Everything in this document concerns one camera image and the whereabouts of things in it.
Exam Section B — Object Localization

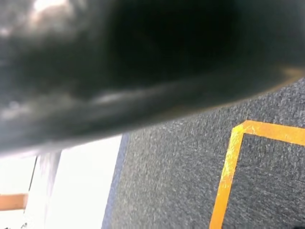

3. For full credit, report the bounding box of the yellow floor tape rectangle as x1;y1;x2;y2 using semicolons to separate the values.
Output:
209;120;305;229

